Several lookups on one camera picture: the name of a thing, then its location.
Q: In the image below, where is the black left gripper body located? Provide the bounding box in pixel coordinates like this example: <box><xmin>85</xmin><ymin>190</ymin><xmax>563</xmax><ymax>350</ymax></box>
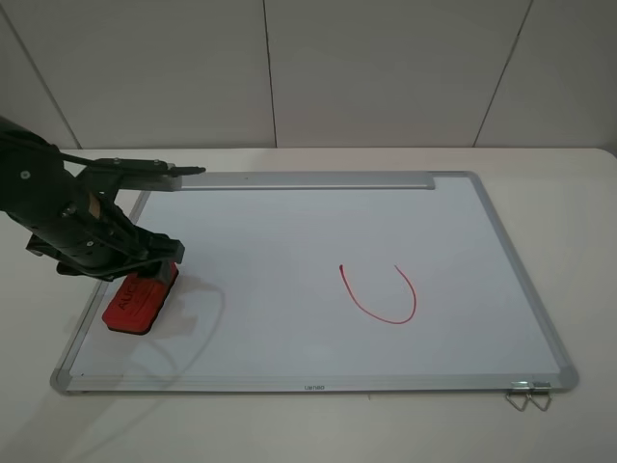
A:
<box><xmin>1</xmin><ymin>125</ymin><xmax>184</xmax><ymax>281</ymax></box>

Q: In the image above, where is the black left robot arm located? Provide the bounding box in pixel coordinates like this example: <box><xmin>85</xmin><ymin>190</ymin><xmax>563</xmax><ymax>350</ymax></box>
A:
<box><xmin>1</xmin><ymin>119</ymin><xmax>184</xmax><ymax>284</ymax></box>

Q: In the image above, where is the right metal hanging clip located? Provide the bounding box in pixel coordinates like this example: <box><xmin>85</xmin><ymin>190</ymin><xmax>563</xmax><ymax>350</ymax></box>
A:
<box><xmin>526</xmin><ymin>382</ymin><xmax>552</xmax><ymax>412</ymax></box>

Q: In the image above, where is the red whiteboard eraser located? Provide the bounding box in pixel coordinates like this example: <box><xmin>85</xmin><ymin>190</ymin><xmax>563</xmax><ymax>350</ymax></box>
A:
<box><xmin>101</xmin><ymin>265</ymin><xmax>179</xmax><ymax>336</ymax></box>

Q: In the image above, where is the aluminium framed whiteboard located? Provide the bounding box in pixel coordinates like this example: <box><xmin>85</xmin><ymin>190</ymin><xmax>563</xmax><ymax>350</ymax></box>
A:
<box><xmin>50</xmin><ymin>171</ymin><xmax>578</xmax><ymax>395</ymax></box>

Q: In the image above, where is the left metal hanging clip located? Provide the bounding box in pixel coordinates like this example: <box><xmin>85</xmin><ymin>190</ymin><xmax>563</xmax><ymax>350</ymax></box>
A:
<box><xmin>504</xmin><ymin>381</ymin><xmax>531</xmax><ymax>412</ymax></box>

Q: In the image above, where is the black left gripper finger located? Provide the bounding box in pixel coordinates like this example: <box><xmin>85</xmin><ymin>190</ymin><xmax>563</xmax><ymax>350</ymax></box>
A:
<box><xmin>139</xmin><ymin>260</ymin><xmax>176</xmax><ymax>283</ymax></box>

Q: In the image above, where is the metal hanging clip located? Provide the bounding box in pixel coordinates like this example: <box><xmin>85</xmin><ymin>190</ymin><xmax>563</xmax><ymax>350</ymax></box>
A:
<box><xmin>504</xmin><ymin>381</ymin><xmax>531</xmax><ymax>412</ymax></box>
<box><xmin>526</xmin><ymin>382</ymin><xmax>552</xmax><ymax>412</ymax></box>

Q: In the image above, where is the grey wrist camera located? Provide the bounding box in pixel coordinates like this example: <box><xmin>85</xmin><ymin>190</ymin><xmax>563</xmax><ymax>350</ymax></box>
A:
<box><xmin>77</xmin><ymin>158</ymin><xmax>206</xmax><ymax>196</ymax></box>

